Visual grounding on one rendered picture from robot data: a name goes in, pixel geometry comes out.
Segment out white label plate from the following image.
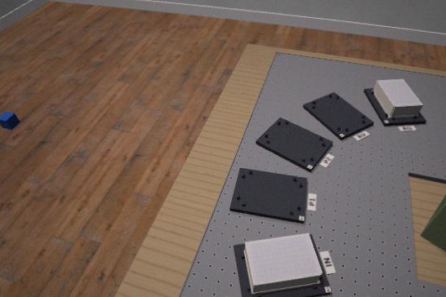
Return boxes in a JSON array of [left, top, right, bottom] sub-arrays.
[[353, 131, 370, 141], [319, 251, 336, 274], [320, 153, 334, 168], [307, 193, 316, 211], [398, 126, 416, 131]]

